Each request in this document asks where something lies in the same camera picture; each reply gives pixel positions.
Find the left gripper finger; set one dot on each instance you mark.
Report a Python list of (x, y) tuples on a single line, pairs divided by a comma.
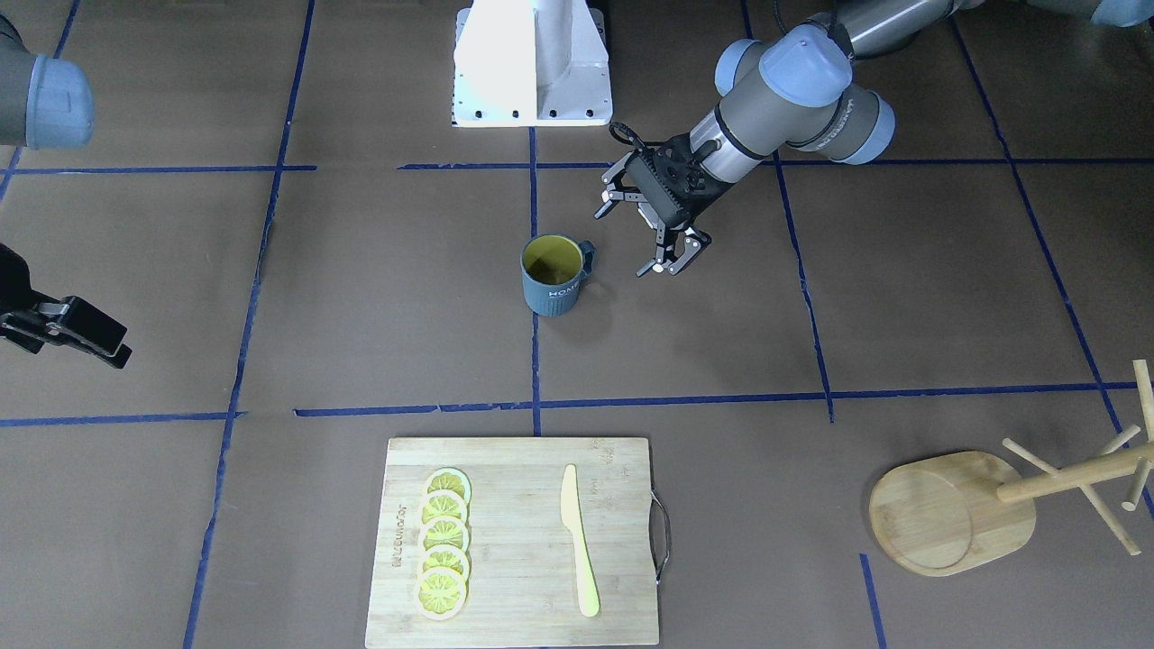
[(675, 249), (615, 191)]

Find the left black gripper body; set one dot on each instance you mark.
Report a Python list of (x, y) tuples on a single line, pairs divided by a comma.
[(691, 208)]

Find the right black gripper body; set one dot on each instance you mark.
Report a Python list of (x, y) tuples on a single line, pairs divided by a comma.
[(20, 287)]

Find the dark blue mug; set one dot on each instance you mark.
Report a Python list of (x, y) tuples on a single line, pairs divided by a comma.
[(553, 269)]

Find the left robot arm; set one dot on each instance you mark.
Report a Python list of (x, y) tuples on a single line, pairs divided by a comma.
[(796, 92)]

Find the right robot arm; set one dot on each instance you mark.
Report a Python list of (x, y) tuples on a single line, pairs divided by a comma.
[(45, 103)]

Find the wooden cup storage rack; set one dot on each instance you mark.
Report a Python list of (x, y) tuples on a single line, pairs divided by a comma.
[(957, 511)]

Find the yellow plastic knife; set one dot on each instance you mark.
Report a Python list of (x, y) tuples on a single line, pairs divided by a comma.
[(588, 597)]

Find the lemon slice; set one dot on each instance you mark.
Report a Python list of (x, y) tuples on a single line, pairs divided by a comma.
[(445, 530), (443, 503), (448, 556), (450, 478), (440, 593)]

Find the bamboo cutting board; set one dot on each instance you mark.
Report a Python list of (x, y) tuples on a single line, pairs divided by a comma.
[(521, 588)]

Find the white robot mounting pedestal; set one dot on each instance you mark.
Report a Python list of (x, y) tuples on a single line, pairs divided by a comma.
[(520, 64)]

